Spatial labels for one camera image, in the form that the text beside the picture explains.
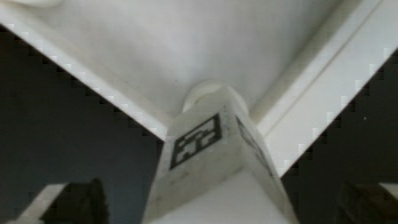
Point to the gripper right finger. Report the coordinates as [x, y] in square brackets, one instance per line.
[368, 204]

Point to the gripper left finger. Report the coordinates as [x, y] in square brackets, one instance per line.
[67, 204]

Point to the white table leg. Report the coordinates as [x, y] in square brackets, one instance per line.
[217, 185]

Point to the white square table top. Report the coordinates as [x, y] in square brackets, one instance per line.
[291, 49]

